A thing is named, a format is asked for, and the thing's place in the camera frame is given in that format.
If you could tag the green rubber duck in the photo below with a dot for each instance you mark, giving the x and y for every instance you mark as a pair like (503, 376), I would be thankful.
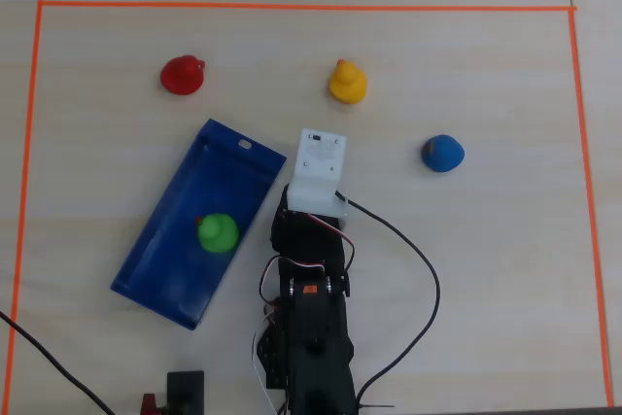
(218, 235)

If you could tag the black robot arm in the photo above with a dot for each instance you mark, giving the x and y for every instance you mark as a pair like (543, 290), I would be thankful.
(316, 347)

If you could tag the blue plastic box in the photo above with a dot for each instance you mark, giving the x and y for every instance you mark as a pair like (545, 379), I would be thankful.
(165, 250)

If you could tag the yellow rubber duck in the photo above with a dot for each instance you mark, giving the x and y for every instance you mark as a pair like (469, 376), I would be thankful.
(347, 87)

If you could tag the blue rubber duck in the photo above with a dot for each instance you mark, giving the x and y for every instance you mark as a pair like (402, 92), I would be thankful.
(443, 155)

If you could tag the red rubber duck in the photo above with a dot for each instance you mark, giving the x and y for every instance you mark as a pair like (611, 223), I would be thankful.
(181, 77)

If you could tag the orange tape strip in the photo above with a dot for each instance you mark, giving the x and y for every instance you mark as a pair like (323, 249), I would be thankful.
(589, 191)
(24, 191)

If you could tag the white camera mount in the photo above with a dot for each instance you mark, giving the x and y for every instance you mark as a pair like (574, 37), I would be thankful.
(318, 172)

